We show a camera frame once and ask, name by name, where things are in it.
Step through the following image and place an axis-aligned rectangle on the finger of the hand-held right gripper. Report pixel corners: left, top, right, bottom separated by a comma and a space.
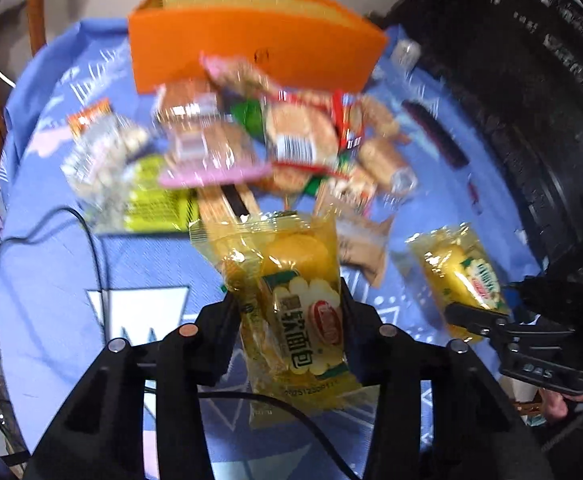
444, 302, 513, 342
501, 280, 548, 312

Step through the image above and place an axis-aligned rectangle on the red snack packet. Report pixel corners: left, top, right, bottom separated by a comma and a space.
330, 89, 369, 152

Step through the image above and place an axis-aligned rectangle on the brown striped snack packet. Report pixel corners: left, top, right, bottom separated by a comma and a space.
195, 182, 259, 228

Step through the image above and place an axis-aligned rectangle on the clear packet of brown bread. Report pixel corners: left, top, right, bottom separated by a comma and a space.
357, 136, 418, 197

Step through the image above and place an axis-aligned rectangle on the small clear plastic packet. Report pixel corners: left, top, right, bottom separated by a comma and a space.
390, 40, 423, 70

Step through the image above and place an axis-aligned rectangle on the clear packet of white candies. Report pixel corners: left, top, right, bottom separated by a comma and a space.
61, 99, 151, 223

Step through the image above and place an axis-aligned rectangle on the brown paper snack packet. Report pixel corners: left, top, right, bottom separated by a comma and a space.
334, 207, 397, 288

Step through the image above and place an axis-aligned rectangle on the pink-edged bread packet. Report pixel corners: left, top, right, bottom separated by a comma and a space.
152, 80, 273, 190

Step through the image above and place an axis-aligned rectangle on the dark red snack bar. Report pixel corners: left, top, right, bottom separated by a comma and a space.
402, 100, 469, 170

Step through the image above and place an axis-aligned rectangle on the black ribbed cover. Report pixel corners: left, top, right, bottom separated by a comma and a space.
366, 0, 583, 281

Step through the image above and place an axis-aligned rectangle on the green snack packet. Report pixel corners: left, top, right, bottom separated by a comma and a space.
230, 100, 268, 142

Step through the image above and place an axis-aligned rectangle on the blue printed tablecloth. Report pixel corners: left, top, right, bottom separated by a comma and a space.
0, 17, 547, 480

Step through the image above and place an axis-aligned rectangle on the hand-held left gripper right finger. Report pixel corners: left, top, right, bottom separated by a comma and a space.
339, 280, 555, 480

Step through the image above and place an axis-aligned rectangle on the yellow round-label bread packet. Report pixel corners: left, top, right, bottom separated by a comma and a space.
407, 223, 513, 343

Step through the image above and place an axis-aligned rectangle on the orange box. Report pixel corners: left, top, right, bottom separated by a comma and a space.
127, 0, 389, 95

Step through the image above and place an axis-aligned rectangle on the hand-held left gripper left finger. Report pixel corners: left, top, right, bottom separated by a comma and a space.
24, 294, 243, 480

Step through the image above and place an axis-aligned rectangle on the person's right hand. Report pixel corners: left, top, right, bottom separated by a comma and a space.
539, 380, 583, 423

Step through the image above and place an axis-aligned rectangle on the yellow-green snack packet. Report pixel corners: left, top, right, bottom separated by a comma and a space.
98, 154, 199, 235

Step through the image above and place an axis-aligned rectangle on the pink biscuit packet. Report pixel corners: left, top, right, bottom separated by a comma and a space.
200, 52, 278, 103

